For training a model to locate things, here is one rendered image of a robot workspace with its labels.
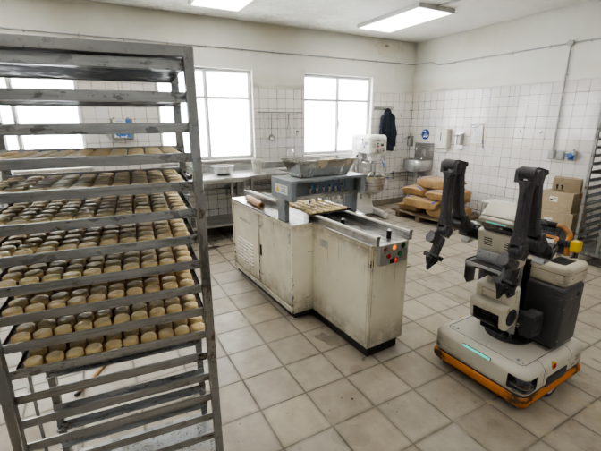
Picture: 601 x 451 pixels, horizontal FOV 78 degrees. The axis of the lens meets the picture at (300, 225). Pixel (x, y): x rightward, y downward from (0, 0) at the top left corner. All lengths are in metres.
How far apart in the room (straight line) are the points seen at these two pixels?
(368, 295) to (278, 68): 4.44
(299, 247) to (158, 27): 3.82
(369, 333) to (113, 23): 4.73
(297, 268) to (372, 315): 0.73
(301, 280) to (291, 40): 4.27
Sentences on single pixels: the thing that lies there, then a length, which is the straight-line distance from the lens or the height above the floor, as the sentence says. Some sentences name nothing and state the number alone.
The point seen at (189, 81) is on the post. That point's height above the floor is 1.72.
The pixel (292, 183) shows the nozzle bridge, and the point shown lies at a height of 1.16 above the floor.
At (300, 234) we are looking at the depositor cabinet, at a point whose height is 0.76.
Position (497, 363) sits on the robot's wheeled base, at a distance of 2.57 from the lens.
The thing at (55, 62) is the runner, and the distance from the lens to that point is 1.25.
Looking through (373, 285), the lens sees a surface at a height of 0.56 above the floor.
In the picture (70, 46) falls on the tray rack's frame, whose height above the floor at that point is 1.80.
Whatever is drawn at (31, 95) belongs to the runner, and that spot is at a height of 1.68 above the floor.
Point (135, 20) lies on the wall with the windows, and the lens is 5.76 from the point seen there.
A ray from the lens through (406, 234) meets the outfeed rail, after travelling 2.60.
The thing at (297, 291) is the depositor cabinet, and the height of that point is 0.28.
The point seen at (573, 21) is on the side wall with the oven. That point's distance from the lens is 6.38.
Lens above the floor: 1.61
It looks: 16 degrees down
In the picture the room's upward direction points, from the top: straight up
